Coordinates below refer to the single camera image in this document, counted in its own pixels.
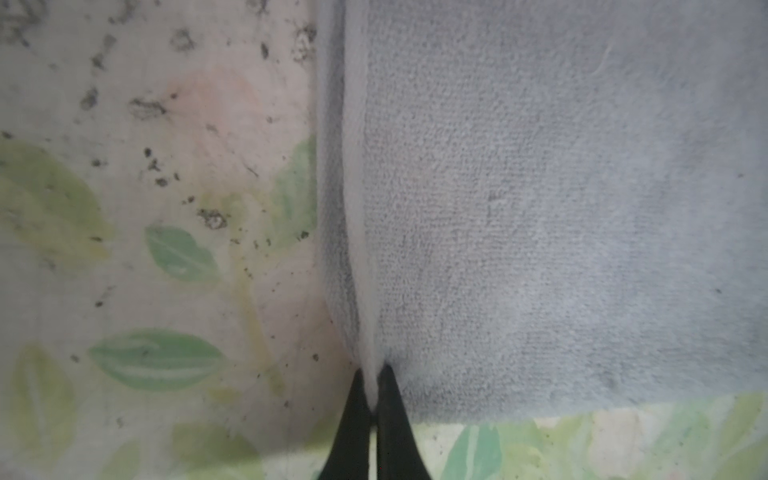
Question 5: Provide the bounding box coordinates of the grey towel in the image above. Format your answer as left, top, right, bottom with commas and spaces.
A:
315, 1, 767, 422

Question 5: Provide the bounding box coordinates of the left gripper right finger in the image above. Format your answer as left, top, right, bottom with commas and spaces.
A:
376, 364, 431, 480

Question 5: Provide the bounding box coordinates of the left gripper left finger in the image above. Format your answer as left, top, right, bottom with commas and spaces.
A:
318, 369, 372, 480

